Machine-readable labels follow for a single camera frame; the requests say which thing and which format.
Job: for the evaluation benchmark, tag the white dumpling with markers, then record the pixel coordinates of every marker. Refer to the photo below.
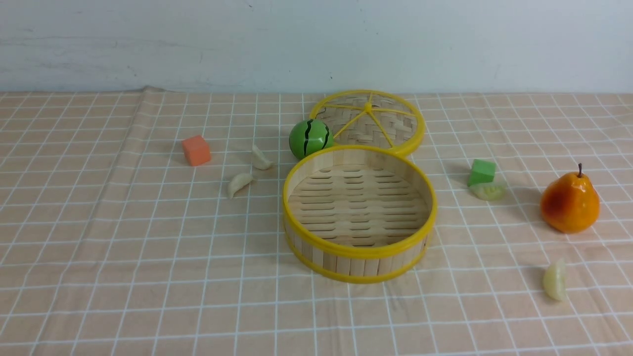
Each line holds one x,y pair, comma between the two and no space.
259,160
237,183

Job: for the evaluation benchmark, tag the pale green dumpling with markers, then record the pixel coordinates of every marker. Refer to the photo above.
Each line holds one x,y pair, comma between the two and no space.
489,191

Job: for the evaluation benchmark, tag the pale yellow dumpling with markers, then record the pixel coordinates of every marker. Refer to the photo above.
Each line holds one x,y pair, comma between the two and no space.
554,280

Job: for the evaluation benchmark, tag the yellow-rimmed bamboo steamer tray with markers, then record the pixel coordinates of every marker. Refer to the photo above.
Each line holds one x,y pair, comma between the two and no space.
358,214

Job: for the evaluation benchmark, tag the yellow-rimmed woven steamer lid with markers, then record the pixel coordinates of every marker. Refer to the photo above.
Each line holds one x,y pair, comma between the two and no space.
372,118

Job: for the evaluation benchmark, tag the green watermelon toy ball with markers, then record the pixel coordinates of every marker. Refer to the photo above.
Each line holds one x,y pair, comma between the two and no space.
308,137

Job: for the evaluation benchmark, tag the orange foam cube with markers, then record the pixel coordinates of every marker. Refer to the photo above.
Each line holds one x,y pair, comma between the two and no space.
196,150

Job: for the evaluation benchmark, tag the green foam cube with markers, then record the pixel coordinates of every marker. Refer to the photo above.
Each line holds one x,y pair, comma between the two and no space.
482,171

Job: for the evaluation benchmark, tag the checkered beige tablecloth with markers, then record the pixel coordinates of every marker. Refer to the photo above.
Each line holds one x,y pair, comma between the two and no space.
113,245

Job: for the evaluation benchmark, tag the orange yellow toy pear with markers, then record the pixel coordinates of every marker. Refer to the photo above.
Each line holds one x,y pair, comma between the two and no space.
570,204

